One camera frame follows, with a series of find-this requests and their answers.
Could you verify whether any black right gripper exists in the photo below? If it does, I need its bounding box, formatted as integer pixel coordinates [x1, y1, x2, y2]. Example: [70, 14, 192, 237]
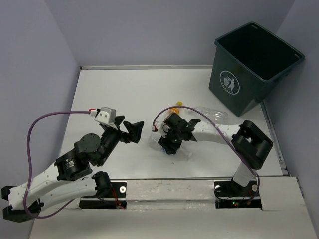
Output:
[158, 125, 183, 154]

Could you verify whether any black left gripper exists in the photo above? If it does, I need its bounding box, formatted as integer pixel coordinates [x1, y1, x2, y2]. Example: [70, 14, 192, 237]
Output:
[98, 115, 146, 166]

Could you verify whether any clear bottle blue label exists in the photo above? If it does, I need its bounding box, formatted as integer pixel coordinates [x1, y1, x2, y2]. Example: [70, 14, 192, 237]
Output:
[148, 132, 193, 161]

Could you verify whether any small bottle yellow cap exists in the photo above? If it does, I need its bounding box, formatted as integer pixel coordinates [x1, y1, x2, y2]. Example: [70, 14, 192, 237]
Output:
[168, 101, 183, 116]

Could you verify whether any large clear unlabeled bottle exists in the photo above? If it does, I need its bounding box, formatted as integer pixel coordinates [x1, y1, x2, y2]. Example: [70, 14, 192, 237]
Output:
[194, 106, 228, 124]

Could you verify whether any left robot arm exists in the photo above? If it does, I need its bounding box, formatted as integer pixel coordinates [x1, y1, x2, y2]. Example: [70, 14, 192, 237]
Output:
[1, 116, 144, 223]

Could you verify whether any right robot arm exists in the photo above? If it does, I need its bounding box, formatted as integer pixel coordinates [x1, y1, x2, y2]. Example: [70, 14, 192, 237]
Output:
[154, 113, 273, 195]

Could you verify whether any dark green plastic bin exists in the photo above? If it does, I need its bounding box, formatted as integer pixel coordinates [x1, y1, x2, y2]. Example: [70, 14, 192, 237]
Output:
[209, 22, 305, 117]

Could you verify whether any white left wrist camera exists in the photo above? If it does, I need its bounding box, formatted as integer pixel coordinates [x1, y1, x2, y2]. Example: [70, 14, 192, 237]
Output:
[89, 107, 117, 125]

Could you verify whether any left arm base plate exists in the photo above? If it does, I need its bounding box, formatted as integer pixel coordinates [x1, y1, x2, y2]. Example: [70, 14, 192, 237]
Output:
[79, 180, 127, 210]

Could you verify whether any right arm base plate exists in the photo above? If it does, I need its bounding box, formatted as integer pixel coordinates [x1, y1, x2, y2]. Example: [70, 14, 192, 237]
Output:
[214, 180, 262, 209]

